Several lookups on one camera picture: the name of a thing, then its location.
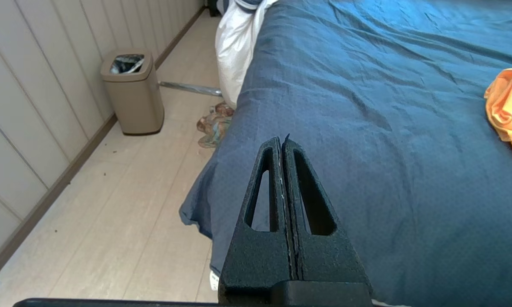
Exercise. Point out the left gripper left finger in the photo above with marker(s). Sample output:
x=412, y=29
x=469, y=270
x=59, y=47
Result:
x=256, y=264

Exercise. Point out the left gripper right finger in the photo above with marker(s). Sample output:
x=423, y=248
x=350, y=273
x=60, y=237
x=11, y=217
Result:
x=332, y=264

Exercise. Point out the yellow printed t-shirt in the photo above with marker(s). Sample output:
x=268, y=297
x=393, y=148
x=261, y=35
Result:
x=511, y=106

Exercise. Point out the grey-blue bed sheet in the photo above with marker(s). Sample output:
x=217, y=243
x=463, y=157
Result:
x=388, y=149

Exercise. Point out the crumpled colourful cloth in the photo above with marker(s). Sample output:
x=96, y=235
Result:
x=215, y=125

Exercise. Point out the silver metal rod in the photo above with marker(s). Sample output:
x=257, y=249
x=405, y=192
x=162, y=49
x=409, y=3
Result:
x=192, y=88

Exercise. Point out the brown trash bin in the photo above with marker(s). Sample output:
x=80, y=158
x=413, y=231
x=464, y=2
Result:
x=136, y=102

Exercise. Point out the bin liner with trash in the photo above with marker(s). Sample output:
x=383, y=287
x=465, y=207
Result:
x=127, y=64

